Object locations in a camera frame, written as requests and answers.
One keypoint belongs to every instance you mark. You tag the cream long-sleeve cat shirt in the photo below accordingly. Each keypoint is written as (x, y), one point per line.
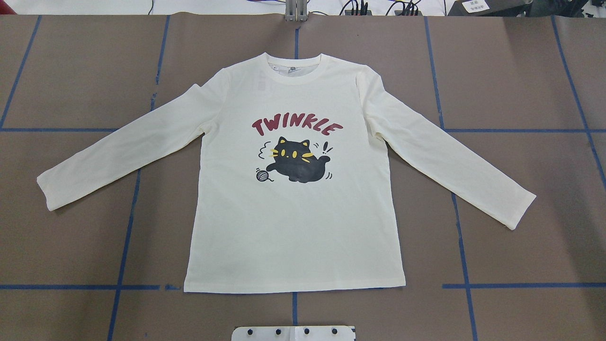
(294, 190)

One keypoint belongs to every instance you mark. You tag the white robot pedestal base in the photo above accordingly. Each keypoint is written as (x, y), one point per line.
(295, 333)

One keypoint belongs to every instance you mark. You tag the black power adapter box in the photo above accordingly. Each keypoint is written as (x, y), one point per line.
(489, 8)

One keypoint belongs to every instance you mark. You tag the aluminium frame post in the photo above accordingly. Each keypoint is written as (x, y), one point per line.
(296, 10)

